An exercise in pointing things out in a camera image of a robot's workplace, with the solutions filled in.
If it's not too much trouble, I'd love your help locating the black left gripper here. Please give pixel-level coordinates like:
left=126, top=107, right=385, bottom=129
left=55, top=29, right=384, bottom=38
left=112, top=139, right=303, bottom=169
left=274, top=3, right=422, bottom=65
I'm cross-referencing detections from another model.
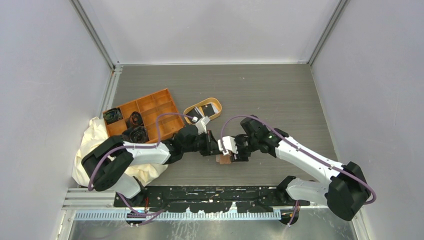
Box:
left=182, top=129, right=224, bottom=156

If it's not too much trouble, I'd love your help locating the black card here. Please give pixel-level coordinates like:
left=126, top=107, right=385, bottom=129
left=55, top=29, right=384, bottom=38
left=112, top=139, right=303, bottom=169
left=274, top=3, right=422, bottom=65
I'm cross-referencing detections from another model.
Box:
left=186, top=107, right=204, bottom=123
left=201, top=103, right=216, bottom=119

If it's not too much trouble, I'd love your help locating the oval wooden card tray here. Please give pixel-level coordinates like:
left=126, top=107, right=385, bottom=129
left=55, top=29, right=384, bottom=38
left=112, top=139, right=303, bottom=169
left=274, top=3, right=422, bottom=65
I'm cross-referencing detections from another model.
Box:
left=183, top=97, right=222, bottom=124

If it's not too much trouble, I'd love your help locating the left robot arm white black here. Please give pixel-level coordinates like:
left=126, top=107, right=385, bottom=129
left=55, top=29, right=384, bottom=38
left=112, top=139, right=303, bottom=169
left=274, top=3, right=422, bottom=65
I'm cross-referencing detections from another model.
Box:
left=81, top=124, right=223, bottom=207

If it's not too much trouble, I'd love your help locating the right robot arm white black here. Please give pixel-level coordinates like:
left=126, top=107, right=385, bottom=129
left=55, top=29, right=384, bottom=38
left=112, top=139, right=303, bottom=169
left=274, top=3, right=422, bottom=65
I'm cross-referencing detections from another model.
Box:
left=219, top=115, right=377, bottom=221

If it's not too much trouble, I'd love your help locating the orange compartment tray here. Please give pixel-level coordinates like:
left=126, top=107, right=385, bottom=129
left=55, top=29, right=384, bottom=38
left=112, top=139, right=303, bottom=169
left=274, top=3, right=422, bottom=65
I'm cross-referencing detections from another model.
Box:
left=105, top=88, right=185, bottom=144

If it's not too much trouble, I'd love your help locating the dark rolled belt lower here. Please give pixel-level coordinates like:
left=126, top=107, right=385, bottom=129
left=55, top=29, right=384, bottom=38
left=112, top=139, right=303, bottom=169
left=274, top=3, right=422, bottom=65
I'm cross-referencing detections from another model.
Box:
left=122, top=126, right=149, bottom=144

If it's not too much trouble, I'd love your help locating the dark rolled belt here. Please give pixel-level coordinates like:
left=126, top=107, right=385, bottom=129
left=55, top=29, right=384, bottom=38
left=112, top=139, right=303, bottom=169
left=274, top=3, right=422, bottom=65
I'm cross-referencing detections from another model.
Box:
left=102, top=107, right=123, bottom=125
left=126, top=111, right=144, bottom=128
left=122, top=126, right=149, bottom=144

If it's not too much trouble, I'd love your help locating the dark rolled belt middle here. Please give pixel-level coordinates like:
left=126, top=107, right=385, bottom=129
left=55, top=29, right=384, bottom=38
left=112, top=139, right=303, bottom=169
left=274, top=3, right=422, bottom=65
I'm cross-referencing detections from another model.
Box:
left=126, top=111, right=144, bottom=128

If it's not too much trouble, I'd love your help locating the dark rolled belt upper left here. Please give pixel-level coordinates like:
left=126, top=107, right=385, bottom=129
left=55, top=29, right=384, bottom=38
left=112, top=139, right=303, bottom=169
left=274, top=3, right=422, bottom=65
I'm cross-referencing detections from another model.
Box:
left=102, top=107, right=123, bottom=125

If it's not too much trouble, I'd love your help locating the cream cloth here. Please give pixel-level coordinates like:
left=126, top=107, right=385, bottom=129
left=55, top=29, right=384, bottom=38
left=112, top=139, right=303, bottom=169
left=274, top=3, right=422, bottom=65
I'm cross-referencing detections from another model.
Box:
left=71, top=117, right=168, bottom=187

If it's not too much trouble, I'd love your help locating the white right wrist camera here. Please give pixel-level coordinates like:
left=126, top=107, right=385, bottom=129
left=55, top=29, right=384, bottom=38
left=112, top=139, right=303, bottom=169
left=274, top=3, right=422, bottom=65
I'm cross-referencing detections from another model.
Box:
left=217, top=136, right=238, bottom=156

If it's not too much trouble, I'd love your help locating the black mounting base plate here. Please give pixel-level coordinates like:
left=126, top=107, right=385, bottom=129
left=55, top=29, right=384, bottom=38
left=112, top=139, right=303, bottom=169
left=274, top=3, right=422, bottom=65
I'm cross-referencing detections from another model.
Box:
left=127, top=185, right=295, bottom=213

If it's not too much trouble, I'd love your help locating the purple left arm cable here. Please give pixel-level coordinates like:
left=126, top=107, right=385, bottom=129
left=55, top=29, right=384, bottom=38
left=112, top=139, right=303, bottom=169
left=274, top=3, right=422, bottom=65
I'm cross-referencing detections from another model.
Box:
left=87, top=113, right=200, bottom=192

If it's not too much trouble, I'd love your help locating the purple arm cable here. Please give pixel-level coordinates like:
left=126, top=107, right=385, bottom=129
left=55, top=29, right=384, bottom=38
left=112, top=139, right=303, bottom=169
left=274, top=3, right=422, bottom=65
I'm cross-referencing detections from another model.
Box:
left=87, top=113, right=200, bottom=192
left=220, top=115, right=378, bottom=226

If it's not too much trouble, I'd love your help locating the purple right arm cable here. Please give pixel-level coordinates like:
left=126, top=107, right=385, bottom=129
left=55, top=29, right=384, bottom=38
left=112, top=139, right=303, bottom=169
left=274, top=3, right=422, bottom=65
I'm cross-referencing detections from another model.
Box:
left=220, top=115, right=378, bottom=226

